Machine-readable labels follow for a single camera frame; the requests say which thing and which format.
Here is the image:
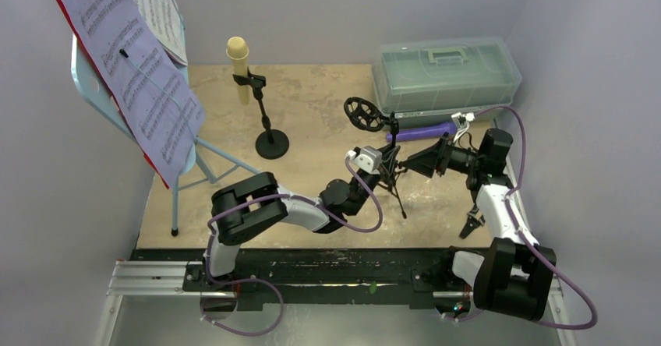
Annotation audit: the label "purple microphone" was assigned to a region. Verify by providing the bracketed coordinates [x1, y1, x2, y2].
[396, 122, 458, 141]

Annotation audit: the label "black tripod microphone stand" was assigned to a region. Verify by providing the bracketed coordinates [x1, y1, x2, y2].
[344, 97, 407, 219]

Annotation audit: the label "light blue music stand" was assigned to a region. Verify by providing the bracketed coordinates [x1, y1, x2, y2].
[71, 36, 258, 236]

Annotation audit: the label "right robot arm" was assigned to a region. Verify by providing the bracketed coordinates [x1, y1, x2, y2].
[398, 128, 557, 321]

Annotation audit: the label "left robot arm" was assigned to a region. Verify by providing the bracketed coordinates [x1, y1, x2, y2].
[202, 169, 380, 291]

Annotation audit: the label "black pliers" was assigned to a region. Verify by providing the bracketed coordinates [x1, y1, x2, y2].
[459, 204, 486, 239]

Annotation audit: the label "translucent green storage box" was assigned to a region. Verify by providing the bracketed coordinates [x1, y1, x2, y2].
[371, 37, 522, 129]

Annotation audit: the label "black round-base clamp stand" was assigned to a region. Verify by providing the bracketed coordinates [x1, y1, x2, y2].
[233, 70, 290, 160]

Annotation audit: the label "white sheet music page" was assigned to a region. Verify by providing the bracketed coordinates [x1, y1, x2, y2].
[134, 0, 188, 66]

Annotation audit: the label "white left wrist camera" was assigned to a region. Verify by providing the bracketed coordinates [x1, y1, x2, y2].
[346, 146, 383, 175]

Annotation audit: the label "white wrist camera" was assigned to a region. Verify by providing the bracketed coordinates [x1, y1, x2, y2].
[451, 112, 475, 143]
[346, 146, 383, 175]

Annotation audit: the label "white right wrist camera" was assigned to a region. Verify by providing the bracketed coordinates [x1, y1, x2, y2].
[451, 112, 475, 143]

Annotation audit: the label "black mounting rail base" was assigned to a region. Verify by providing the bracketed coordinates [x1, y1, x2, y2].
[129, 248, 474, 317]

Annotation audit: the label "cream recorder flute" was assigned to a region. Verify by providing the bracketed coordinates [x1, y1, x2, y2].
[226, 37, 250, 105]

